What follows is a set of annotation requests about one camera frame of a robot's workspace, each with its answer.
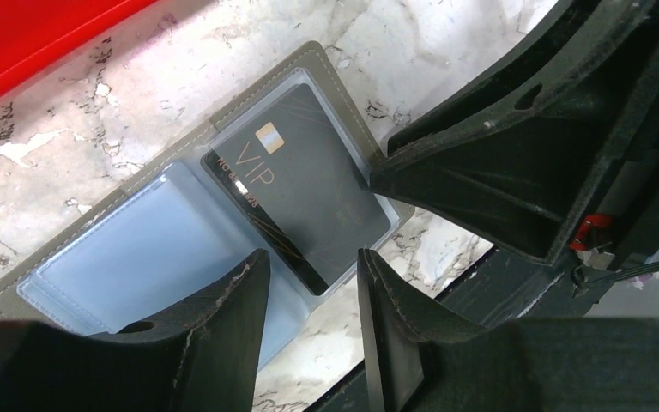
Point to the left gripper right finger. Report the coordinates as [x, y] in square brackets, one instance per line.
[421, 356]

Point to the red plastic bin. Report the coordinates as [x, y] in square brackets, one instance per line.
[36, 34]

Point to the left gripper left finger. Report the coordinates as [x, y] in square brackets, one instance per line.
[200, 354]

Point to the grey card holder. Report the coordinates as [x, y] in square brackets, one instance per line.
[171, 229]

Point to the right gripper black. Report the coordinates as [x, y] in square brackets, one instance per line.
[567, 164]

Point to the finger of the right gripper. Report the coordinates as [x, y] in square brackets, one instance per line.
[510, 72]

